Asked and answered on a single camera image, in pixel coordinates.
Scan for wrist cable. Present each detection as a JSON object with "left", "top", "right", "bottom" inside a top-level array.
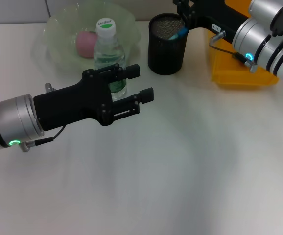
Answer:
[
  {"left": 210, "top": 30, "right": 259, "bottom": 74},
  {"left": 19, "top": 124, "right": 67, "bottom": 153}
]

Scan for blue plastic scissors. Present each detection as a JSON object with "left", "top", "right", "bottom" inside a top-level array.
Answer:
[{"left": 168, "top": 27, "right": 189, "bottom": 41}]

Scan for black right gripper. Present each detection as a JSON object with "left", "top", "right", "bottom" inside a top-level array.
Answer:
[{"left": 172, "top": 0, "right": 251, "bottom": 46}]

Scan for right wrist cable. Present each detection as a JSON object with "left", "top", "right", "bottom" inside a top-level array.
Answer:
[{"left": 210, "top": 30, "right": 259, "bottom": 74}]

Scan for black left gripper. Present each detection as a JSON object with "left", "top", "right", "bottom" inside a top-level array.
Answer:
[{"left": 33, "top": 63, "right": 155, "bottom": 132}]

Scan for pink toy peach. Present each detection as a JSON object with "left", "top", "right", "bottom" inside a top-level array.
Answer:
[{"left": 76, "top": 31, "right": 98, "bottom": 59}]

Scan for translucent green fruit plate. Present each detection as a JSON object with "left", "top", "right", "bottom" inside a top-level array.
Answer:
[{"left": 32, "top": 2, "right": 142, "bottom": 74}]

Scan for yellow plastic storage bin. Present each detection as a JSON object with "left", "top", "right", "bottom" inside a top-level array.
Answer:
[{"left": 207, "top": 29, "right": 279, "bottom": 88}]

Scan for green label water bottle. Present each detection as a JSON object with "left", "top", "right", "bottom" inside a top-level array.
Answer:
[{"left": 94, "top": 18, "right": 127, "bottom": 101}]

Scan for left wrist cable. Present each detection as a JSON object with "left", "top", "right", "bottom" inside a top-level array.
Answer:
[{"left": 19, "top": 124, "right": 67, "bottom": 153}]

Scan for black mesh pen holder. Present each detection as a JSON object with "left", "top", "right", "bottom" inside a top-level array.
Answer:
[{"left": 147, "top": 13, "right": 189, "bottom": 76}]

